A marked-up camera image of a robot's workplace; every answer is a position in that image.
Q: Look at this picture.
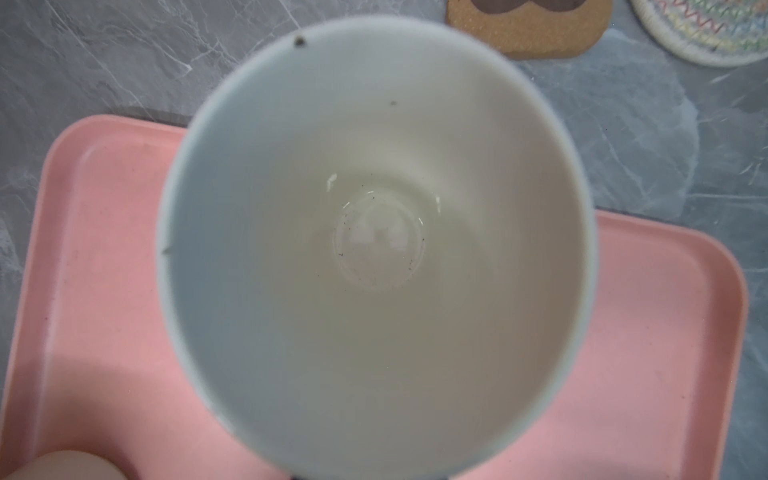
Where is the multicolour woven round coaster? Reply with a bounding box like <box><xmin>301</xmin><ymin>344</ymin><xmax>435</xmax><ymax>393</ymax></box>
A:
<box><xmin>630</xmin><ymin>0</ymin><xmax>767</xmax><ymax>68</ymax></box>

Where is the light blue mug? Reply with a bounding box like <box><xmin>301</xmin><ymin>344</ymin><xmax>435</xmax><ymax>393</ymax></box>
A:
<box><xmin>156</xmin><ymin>15</ymin><xmax>598</xmax><ymax>479</ymax></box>

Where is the cork paw print coaster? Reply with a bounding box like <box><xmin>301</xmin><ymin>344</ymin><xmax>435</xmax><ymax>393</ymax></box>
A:
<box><xmin>445</xmin><ymin>0</ymin><xmax>613</xmax><ymax>60</ymax></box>

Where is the purple handled white mug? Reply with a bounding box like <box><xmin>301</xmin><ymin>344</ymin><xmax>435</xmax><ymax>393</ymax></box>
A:
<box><xmin>5</xmin><ymin>450</ymin><xmax>128</xmax><ymax>480</ymax></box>

